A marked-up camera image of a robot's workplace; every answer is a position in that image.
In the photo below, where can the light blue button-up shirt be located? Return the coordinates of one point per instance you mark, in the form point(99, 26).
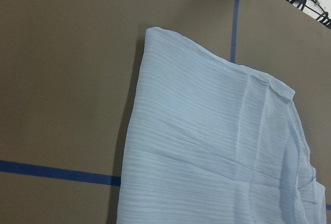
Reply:
point(210, 141)

